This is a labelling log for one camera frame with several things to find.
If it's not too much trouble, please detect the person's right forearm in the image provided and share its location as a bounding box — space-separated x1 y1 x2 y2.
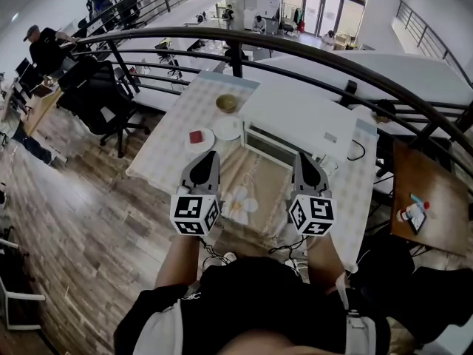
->
304 233 348 295

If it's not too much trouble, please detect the black framed tablet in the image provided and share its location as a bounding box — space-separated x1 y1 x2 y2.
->
405 207 429 235

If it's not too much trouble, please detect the person's black shirt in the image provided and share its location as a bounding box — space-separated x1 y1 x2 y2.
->
113 256 392 355

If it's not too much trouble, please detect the clear bottle red cap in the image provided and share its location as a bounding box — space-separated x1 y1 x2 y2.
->
396 200 432 223

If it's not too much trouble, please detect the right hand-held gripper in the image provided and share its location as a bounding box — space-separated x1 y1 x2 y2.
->
287 152 338 238

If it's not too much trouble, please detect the glass oven door white frame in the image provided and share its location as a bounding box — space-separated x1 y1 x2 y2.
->
242 123 317 170

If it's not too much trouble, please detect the white harness strap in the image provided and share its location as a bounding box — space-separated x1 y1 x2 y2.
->
132 297 185 355
334 271 378 355

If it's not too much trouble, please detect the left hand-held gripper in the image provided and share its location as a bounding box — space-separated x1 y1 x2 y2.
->
169 150 223 237

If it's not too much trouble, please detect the black padded chair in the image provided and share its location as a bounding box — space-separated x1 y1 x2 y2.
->
350 234 473 343

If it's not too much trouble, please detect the black computer monitor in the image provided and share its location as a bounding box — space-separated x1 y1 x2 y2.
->
14 57 44 98

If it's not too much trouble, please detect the black office chair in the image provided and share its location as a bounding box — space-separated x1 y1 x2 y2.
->
57 58 151 159

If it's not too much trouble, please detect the white oven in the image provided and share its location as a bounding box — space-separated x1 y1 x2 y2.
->
238 82 358 170

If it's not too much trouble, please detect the person's left white shoe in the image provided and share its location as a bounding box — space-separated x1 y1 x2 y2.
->
202 251 237 273

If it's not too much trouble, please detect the green bowl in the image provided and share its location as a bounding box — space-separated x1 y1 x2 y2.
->
215 93 239 114

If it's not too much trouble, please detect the white plate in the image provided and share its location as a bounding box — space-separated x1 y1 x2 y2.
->
212 115 243 142
184 126 216 155

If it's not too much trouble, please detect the person's left forearm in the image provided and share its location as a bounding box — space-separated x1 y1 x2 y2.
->
154 233 203 290

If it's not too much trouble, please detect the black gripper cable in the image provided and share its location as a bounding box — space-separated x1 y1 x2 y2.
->
197 236 225 264
268 234 308 255

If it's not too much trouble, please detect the person's right white shoe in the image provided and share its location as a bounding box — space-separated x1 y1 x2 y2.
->
287 257 310 277

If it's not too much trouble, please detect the glass window wall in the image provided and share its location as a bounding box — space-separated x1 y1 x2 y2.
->
281 0 373 39

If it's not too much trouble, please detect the curved black metal railing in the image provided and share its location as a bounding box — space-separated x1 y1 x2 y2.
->
69 26 473 188

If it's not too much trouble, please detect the person's white shoe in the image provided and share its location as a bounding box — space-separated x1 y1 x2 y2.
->
287 257 310 277
202 251 237 273

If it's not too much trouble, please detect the black stair railing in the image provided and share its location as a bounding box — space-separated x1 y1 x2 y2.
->
395 0 473 88

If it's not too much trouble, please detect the wooden desk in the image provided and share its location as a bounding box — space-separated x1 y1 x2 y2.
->
20 83 64 137

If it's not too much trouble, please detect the white chair frame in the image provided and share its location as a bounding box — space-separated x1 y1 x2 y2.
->
0 237 47 331

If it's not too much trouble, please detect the checkered tablecloth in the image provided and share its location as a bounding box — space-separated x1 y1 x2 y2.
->
125 70 381 274

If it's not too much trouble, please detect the beige flower mat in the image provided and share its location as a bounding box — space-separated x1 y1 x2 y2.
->
217 144 296 243

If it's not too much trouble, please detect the wooden side table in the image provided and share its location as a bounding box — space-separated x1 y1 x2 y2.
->
390 141 471 258

